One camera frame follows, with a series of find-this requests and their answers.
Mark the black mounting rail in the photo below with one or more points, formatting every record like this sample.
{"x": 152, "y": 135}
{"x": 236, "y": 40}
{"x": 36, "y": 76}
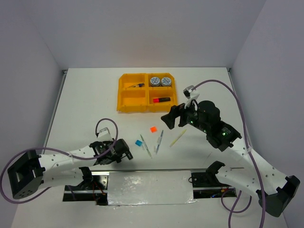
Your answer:
{"x": 202, "y": 189}

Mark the yellow clear pen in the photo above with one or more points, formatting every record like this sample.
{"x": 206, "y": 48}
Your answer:
{"x": 177, "y": 138}

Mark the green clear pen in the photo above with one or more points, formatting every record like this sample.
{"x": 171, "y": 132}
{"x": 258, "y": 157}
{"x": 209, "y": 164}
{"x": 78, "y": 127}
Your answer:
{"x": 146, "y": 147}

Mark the foil-covered base plate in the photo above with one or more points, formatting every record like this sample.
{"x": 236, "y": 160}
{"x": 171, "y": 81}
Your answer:
{"x": 149, "y": 188}

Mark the small glue bottle blue cap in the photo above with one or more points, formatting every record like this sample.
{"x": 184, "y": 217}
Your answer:
{"x": 139, "y": 85}

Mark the round blue-white tin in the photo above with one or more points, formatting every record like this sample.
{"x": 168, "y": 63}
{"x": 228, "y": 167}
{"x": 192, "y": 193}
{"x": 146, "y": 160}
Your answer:
{"x": 166, "y": 82}
{"x": 155, "y": 81}

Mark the black highlighter pink tip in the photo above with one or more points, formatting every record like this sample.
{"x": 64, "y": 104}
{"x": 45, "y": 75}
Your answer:
{"x": 161, "y": 100}

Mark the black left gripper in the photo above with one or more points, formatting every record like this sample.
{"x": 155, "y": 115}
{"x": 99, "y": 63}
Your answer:
{"x": 117, "y": 158}

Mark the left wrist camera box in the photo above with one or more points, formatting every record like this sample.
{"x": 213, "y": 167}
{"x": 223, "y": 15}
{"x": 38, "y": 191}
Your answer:
{"x": 104, "y": 135}

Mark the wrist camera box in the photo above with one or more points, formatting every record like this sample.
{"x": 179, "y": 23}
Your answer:
{"x": 191, "y": 94}
{"x": 104, "y": 135}

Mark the orange highlighter cap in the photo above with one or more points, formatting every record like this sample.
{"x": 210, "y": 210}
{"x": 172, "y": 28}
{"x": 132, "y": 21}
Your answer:
{"x": 153, "y": 129}

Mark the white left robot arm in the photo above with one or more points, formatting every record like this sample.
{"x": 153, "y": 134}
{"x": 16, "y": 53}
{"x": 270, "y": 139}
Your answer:
{"x": 32, "y": 171}

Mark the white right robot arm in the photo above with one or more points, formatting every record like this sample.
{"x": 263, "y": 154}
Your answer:
{"x": 256, "y": 176}

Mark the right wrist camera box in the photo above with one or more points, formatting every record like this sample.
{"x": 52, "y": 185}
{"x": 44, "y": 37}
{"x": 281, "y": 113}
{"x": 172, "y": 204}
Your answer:
{"x": 191, "y": 94}

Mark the blue highlighter cap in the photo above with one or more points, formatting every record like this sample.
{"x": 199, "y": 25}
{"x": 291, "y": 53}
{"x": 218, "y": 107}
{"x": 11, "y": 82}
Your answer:
{"x": 138, "y": 143}

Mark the blue clear pen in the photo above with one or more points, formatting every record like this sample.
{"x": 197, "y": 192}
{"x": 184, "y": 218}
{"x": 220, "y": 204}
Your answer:
{"x": 159, "y": 142}

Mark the orange four-compartment organizer tray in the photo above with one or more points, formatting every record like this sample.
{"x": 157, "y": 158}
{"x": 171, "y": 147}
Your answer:
{"x": 130, "y": 100}

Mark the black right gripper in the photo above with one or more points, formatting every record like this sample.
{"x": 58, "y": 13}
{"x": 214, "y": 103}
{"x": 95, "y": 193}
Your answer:
{"x": 175, "y": 111}

